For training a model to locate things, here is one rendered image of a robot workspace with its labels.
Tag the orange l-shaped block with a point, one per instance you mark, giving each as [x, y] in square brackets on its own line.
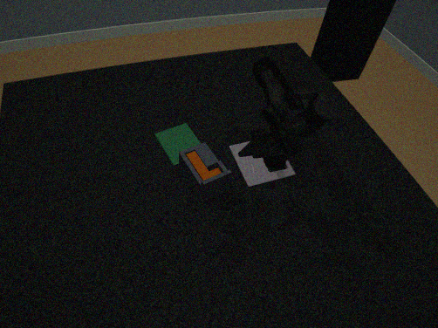
[200, 168]

